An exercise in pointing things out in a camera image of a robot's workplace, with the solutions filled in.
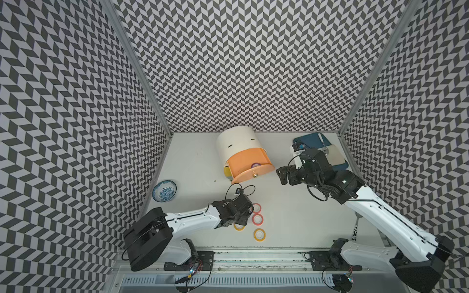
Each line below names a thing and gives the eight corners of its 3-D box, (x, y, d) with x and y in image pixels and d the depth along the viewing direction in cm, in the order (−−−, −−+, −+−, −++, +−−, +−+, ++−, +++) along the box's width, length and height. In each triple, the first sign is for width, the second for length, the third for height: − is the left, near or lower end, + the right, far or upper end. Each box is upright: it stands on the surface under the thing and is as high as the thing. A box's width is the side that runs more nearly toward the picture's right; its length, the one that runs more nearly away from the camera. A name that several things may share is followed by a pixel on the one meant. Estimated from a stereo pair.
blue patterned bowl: (153, 202, 90) (149, 198, 86) (159, 184, 96) (156, 179, 93) (175, 202, 90) (172, 198, 86) (180, 184, 96) (177, 179, 93)
